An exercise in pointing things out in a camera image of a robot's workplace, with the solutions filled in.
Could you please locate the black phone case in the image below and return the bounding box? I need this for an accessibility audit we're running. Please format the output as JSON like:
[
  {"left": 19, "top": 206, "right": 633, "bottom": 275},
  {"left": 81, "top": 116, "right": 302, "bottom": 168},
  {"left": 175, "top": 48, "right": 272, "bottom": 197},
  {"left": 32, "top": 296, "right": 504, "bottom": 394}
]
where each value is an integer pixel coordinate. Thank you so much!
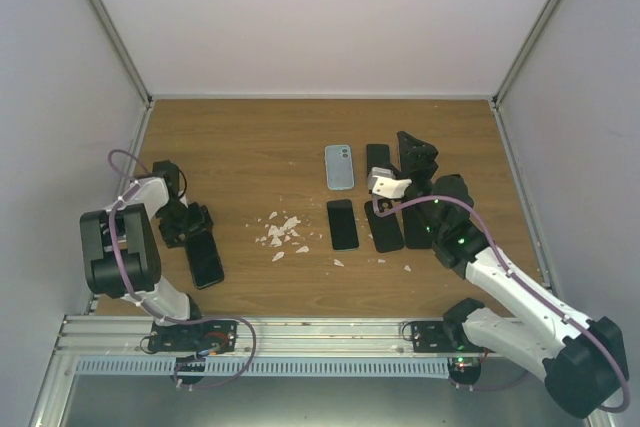
[
  {"left": 364, "top": 200, "right": 405, "bottom": 253},
  {"left": 401, "top": 205, "right": 432, "bottom": 250}
]

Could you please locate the slotted grey cable duct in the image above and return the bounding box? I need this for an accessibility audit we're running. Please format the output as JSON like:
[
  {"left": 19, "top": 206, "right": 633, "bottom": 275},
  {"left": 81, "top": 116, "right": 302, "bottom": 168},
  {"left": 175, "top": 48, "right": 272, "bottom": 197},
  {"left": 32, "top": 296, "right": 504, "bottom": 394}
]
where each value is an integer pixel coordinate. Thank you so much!
[{"left": 76, "top": 356, "right": 449, "bottom": 379}]

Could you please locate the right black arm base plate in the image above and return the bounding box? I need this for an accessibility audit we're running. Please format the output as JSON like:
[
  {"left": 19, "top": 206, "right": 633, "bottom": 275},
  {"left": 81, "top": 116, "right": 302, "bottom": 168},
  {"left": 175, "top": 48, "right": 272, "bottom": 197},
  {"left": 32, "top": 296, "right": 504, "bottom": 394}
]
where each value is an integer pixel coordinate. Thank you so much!
[{"left": 400, "top": 320, "right": 484, "bottom": 355}]

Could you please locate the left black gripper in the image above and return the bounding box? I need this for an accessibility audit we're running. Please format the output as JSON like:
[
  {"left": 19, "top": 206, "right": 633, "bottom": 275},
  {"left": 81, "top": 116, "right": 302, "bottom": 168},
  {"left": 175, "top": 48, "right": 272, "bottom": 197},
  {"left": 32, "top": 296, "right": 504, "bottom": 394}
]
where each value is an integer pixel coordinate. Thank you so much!
[{"left": 158, "top": 200, "right": 214, "bottom": 248}]

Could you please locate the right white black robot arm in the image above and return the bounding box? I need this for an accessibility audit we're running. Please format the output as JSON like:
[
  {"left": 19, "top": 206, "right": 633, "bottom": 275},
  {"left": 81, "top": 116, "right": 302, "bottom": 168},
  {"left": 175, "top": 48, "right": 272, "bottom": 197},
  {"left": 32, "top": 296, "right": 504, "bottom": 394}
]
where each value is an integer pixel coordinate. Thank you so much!
[{"left": 397, "top": 131, "right": 631, "bottom": 419}]

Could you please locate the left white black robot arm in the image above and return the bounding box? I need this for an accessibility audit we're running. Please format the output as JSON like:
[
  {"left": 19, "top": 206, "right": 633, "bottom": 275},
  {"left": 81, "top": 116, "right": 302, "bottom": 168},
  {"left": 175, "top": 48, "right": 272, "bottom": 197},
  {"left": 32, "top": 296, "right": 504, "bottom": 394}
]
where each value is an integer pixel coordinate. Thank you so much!
[{"left": 79, "top": 160, "right": 225, "bottom": 351}]

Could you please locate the right aluminium frame post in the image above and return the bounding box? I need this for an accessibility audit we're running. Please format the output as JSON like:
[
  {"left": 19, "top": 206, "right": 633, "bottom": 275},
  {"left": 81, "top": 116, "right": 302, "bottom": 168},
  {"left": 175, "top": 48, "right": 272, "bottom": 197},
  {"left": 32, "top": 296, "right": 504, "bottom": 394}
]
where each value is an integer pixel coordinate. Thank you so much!
[{"left": 491, "top": 0, "right": 563, "bottom": 110}]

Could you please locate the black phone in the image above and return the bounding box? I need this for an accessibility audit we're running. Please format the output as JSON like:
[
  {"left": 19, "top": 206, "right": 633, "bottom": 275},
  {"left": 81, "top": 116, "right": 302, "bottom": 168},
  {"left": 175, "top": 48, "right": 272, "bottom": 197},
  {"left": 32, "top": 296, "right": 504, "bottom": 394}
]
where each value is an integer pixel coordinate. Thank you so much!
[
  {"left": 365, "top": 144, "right": 399, "bottom": 174},
  {"left": 185, "top": 231, "right": 225, "bottom": 289}
]

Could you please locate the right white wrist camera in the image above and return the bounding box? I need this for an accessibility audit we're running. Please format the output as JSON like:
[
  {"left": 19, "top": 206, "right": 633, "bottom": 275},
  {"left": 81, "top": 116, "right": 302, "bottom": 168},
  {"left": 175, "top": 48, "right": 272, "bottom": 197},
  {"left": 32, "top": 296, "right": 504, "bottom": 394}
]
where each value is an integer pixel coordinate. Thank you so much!
[{"left": 367, "top": 167, "right": 412, "bottom": 199}]

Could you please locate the light blue phone case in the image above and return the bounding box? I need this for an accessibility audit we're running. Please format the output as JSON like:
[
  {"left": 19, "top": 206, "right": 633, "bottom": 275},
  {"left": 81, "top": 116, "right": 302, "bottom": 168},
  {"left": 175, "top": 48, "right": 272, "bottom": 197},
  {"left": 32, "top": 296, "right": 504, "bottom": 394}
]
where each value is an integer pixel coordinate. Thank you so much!
[{"left": 324, "top": 145, "right": 355, "bottom": 191}]

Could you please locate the aluminium front rail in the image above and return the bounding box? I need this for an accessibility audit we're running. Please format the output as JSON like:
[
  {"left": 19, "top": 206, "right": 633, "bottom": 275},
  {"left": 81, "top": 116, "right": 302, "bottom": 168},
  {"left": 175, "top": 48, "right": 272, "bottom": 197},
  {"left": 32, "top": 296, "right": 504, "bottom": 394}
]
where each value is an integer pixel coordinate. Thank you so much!
[{"left": 54, "top": 316, "right": 416, "bottom": 358}]

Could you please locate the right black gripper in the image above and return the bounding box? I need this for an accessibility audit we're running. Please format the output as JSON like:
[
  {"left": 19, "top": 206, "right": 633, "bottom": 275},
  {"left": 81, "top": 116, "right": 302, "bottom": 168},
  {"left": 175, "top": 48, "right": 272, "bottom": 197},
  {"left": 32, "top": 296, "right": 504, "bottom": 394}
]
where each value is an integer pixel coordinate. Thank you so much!
[{"left": 384, "top": 132, "right": 442, "bottom": 237}]

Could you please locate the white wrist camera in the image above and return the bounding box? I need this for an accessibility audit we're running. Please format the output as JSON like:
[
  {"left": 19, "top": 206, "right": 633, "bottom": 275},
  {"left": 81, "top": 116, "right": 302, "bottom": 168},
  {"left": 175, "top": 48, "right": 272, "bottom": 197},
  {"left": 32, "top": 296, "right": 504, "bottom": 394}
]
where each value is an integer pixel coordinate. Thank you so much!
[
  {"left": 158, "top": 218, "right": 186, "bottom": 249},
  {"left": 367, "top": 167, "right": 412, "bottom": 199}
]

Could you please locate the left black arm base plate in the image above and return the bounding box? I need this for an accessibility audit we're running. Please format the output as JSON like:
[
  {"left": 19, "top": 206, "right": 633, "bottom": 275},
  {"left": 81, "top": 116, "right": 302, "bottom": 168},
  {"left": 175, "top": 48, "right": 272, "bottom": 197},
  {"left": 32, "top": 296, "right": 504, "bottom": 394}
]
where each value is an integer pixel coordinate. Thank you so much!
[{"left": 140, "top": 320, "right": 238, "bottom": 355}]

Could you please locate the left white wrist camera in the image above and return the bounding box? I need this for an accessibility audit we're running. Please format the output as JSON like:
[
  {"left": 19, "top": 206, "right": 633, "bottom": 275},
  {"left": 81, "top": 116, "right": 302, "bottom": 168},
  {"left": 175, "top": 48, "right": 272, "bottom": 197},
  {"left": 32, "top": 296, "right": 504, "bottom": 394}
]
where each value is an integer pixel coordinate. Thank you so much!
[{"left": 158, "top": 218, "right": 186, "bottom": 249}]

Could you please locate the aluminium frame post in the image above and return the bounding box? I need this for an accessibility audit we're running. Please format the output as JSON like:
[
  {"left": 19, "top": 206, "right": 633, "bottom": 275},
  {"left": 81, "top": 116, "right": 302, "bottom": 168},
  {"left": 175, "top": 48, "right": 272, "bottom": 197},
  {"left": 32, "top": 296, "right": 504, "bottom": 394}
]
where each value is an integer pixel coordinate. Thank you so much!
[
  {"left": 491, "top": 0, "right": 563, "bottom": 110},
  {"left": 86, "top": 0, "right": 153, "bottom": 109}
]

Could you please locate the left aluminium frame post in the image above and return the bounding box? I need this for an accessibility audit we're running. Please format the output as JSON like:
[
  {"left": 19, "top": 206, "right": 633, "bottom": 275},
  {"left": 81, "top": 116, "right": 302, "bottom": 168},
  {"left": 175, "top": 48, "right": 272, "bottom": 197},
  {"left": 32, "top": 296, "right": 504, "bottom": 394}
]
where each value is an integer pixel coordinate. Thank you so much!
[{"left": 86, "top": 0, "right": 153, "bottom": 109}]

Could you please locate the white debris pile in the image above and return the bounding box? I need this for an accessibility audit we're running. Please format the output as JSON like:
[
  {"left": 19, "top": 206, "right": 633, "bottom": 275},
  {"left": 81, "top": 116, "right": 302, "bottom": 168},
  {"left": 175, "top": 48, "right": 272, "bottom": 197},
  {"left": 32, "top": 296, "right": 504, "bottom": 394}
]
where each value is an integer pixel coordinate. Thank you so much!
[{"left": 245, "top": 161, "right": 414, "bottom": 273}]

